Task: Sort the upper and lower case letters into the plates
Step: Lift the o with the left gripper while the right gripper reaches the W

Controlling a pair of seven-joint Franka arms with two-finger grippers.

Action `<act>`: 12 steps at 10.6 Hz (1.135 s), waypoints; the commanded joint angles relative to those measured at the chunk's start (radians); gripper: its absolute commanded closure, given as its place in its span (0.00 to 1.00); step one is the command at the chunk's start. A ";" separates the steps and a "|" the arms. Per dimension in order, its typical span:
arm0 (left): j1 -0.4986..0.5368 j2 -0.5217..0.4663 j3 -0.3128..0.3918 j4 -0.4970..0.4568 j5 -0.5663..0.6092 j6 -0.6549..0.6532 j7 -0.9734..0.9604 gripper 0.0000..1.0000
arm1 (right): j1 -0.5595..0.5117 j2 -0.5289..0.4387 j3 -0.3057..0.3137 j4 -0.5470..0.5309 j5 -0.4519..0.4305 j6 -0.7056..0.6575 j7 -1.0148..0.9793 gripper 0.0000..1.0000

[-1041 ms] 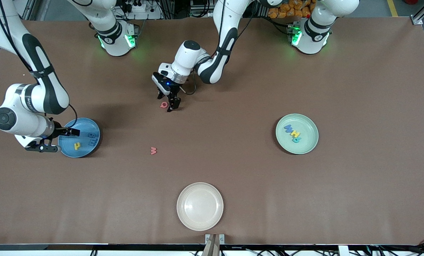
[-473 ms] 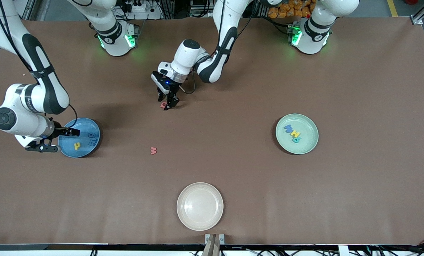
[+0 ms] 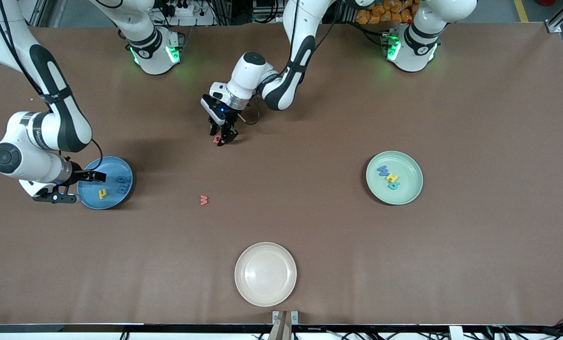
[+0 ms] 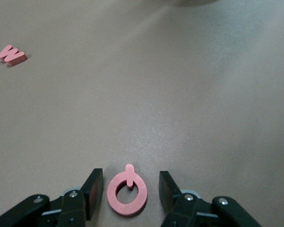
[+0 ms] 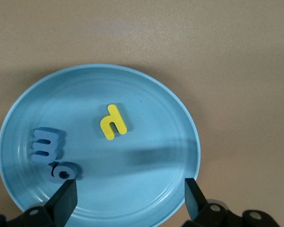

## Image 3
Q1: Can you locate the blue plate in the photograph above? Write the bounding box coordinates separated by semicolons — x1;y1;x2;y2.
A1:
77;156;134;210

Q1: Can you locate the white power strip with plugs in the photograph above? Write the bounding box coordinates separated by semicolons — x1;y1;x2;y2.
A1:
147;0;216;27

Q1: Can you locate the long white power strip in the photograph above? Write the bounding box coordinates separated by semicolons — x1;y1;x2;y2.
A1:
252;13;291;24

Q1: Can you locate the beige plate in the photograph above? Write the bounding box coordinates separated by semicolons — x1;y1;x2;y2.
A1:
235;242;297;307

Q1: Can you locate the green plate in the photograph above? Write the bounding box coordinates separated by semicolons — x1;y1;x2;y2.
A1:
366;151;424;205

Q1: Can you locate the pile of orange items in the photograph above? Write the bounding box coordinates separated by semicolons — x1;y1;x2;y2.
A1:
355;0;416;25

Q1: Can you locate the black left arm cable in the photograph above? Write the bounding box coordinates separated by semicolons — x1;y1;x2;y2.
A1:
241;0;343;125

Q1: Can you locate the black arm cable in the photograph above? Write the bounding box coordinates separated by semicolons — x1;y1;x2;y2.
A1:
0;0;104;173
241;0;343;125

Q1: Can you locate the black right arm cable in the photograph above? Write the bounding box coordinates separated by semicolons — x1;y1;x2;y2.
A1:
0;0;104;173

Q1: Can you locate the white table edge rail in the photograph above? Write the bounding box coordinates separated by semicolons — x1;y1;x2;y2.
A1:
0;324;563;340

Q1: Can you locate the metal table edge bracket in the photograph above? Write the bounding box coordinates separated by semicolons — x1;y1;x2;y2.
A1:
272;310;299;325

